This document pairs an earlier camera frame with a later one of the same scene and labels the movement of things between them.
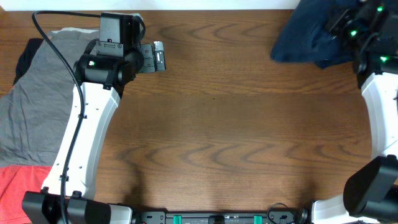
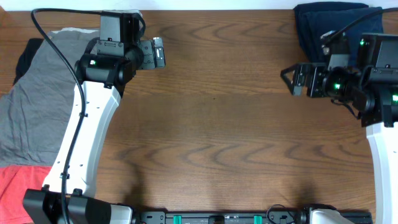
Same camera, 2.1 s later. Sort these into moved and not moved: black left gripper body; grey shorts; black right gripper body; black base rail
Moved: black right gripper body
Not moved: black base rail; black left gripper body; grey shorts
